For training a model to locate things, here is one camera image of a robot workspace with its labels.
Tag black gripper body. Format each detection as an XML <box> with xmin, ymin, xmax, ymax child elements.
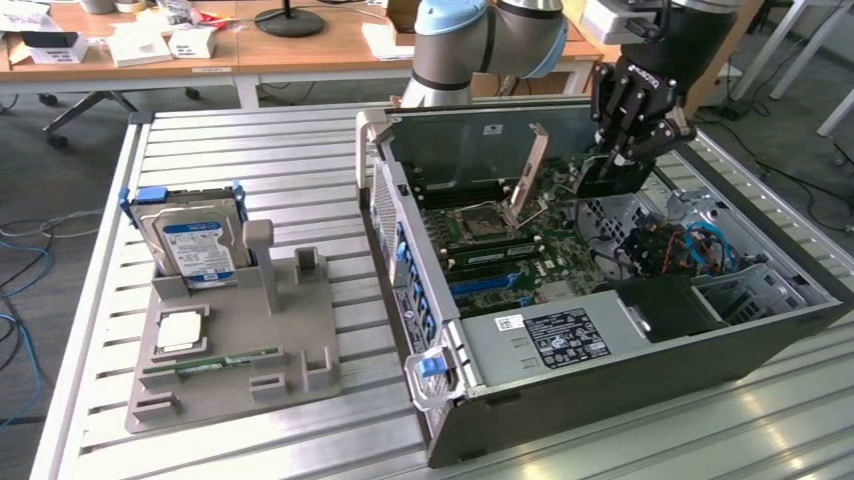
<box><xmin>612</xmin><ymin>0</ymin><xmax>739</xmax><ymax>146</ymax></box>

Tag low profile graphics card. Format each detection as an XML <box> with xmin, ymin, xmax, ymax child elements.
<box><xmin>503</xmin><ymin>122</ymin><xmax>659</xmax><ymax>232</ymax></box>

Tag black power strip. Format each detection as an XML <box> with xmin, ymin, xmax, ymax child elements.
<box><xmin>692</xmin><ymin>97</ymin><xmax>746</xmax><ymax>122</ymax></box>

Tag white socket box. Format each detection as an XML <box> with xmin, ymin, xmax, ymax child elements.
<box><xmin>711</xmin><ymin>63</ymin><xmax>746</xmax><ymax>87</ymax></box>

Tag wooden cabinet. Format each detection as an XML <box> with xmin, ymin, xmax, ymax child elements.
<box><xmin>566</xmin><ymin>0</ymin><xmax>767</xmax><ymax>117</ymax></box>

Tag perforated metal drive cage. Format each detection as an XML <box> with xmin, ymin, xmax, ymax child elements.
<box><xmin>572</xmin><ymin>117</ymin><xmax>679</xmax><ymax>251</ymax></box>

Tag metal socket cover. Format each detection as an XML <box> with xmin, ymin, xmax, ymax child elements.
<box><xmin>506</xmin><ymin>187</ymin><xmax>556</xmax><ymax>227</ymax></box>

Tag CPU socket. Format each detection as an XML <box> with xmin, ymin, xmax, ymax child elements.
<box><xmin>451</xmin><ymin>203</ymin><xmax>516</xmax><ymax>247</ymax></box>

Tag green motherboard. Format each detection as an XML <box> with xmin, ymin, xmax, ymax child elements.
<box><xmin>399</xmin><ymin>152</ymin><xmax>619</xmax><ymax>319</ymax></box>

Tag white booklet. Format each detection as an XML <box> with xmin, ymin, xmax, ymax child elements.
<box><xmin>362</xmin><ymin>22</ymin><xmax>416</xmax><ymax>62</ymax></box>

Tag brown cardboard box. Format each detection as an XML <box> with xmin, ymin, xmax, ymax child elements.
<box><xmin>386</xmin><ymin>0</ymin><xmax>419</xmax><ymax>35</ymax></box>

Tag metal disk bay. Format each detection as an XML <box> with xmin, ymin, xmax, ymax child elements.
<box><xmin>690</xmin><ymin>262</ymin><xmax>813</xmax><ymax>326</ymax></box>

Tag long expansion slot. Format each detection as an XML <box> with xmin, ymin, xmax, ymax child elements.
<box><xmin>450</xmin><ymin>272</ymin><xmax>528</xmax><ymax>297</ymax></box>

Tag wooden office desk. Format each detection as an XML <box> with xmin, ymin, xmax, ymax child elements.
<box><xmin>236</xmin><ymin>0</ymin><xmax>606</xmax><ymax>109</ymax></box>
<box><xmin>0</xmin><ymin>0</ymin><xmax>241</xmax><ymax>109</ymax></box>

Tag black round lamp base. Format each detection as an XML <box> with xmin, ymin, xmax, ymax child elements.
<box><xmin>252</xmin><ymin>0</ymin><xmax>327</xmax><ymax>39</ymax></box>

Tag grey power supply unit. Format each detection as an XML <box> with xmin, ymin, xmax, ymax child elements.
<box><xmin>459</xmin><ymin>291</ymin><xmax>654</xmax><ymax>389</ymax></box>

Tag open dark PC case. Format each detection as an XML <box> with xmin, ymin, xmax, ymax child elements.
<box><xmin>355</xmin><ymin>89</ymin><xmax>854</xmax><ymax>469</ymax></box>

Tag blue case side latch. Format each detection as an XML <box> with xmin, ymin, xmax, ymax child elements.
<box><xmin>412</xmin><ymin>355</ymin><xmax>447</xmax><ymax>380</ymax></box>

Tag white labelled box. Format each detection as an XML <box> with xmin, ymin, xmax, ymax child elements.
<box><xmin>165</xmin><ymin>27</ymin><xmax>219</xmax><ymax>59</ymax></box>

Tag clear plastic parts bag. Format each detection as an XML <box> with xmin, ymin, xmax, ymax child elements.
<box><xmin>159</xmin><ymin>0</ymin><xmax>235</xmax><ymax>29</ymax></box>

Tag hard disk with blue caddy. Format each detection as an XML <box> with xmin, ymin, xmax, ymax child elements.
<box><xmin>117</xmin><ymin>180</ymin><xmax>252</xmax><ymax>292</ymax></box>

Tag flat white box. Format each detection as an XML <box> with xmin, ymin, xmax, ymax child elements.
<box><xmin>105</xmin><ymin>22</ymin><xmax>175</xmax><ymax>68</ymax></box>

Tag black chair base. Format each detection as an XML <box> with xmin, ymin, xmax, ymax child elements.
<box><xmin>37</xmin><ymin>89</ymin><xmax>203</xmax><ymax>149</ymax></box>

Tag silver CPU chip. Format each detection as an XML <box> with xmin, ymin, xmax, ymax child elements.
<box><xmin>156</xmin><ymin>313</ymin><xmax>205</xmax><ymax>351</ymax></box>

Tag grey parts rack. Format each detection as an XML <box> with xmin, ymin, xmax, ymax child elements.
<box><xmin>124</xmin><ymin>218</ymin><xmax>345</xmax><ymax>436</ymax></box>

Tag white box with black top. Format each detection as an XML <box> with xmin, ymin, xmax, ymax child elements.
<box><xmin>21</xmin><ymin>30</ymin><xmax>91</xmax><ymax>65</ymax></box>

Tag brown cardboard piece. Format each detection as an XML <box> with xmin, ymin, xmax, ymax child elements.
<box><xmin>4</xmin><ymin>33</ymin><xmax>35</xmax><ymax>70</ymax></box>

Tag printed paper sheets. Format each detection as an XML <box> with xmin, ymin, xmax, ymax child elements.
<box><xmin>0</xmin><ymin>8</ymin><xmax>56</xmax><ymax>34</ymax></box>

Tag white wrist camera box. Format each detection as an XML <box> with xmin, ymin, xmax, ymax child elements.
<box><xmin>578</xmin><ymin>0</ymin><xmax>663</xmax><ymax>47</ymax></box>

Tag white metal table frame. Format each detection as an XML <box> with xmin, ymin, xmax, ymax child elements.
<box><xmin>730</xmin><ymin>0</ymin><xmax>854</xmax><ymax>137</ymax></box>

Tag blue data wire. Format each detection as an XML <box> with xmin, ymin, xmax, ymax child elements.
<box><xmin>684</xmin><ymin>219</ymin><xmax>740</xmax><ymax>275</ymax></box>

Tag red wire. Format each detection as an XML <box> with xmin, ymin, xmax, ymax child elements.
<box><xmin>656</xmin><ymin>225</ymin><xmax>692</xmax><ymax>275</ymax></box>

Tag grey floor cable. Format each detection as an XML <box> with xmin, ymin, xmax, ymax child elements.
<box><xmin>0</xmin><ymin>209</ymin><xmax>105</xmax><ymax>239</ymax></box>

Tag blue floor cable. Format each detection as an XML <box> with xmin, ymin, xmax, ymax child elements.
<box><xmin>0</xmin><ymin>239</ymin><xmax>53</xmax><ymax>429</ymax></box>

